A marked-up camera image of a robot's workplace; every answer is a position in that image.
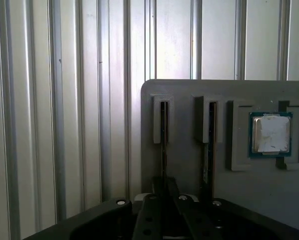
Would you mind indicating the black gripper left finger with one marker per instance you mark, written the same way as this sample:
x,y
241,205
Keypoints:
x,y
147,215

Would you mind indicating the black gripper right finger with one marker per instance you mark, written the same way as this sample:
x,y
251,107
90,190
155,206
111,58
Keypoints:
x,y
187,220

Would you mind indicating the grey parts rack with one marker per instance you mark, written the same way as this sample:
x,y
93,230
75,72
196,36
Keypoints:
x,y
184,162

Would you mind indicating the silver CPU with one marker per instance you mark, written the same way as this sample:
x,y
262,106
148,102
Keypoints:
x,y
270,135

